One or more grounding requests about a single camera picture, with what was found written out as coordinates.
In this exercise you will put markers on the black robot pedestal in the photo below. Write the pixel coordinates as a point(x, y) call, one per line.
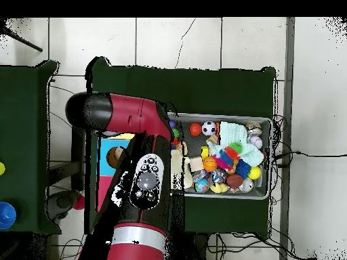
point(195, 249)

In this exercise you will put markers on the small orange basketball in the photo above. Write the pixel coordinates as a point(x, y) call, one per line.
point(210, 164)

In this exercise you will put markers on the long multicoloured spiky caterpillar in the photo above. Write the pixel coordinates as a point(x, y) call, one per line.
point(226, 158)

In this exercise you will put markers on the small yellow-green ball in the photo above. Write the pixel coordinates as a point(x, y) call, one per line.
point(2, 168)

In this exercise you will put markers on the black rod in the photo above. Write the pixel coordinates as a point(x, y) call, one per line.
point(27, 44)

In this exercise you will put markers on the small soccer ball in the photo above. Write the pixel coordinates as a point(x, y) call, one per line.
point(209, 128)

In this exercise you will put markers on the small baseball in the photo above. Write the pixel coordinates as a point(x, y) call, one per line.
point(256, 142)

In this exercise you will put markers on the brown toy football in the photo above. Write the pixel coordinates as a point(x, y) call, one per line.
point(234, 180)

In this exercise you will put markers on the mint green knitted cloth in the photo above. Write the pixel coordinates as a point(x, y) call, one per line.
point(233, 132)

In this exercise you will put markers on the plain orange ball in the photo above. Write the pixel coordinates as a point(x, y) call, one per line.
point(195, 129)

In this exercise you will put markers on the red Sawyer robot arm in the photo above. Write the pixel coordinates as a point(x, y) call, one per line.
point(130, 113)

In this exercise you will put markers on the cream knitted cloth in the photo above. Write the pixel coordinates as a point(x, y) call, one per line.
point(187, 178)

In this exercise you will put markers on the wooden box with three holes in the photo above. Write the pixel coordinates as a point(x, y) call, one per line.
point(104, 162)

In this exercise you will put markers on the clear mesh bin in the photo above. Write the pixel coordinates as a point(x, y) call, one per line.
point(238, 195)

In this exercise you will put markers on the black metal frame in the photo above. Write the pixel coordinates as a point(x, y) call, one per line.
point(77, 162)

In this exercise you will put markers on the green-headed spiky caterpillar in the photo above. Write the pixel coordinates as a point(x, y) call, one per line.
point(175, 133)

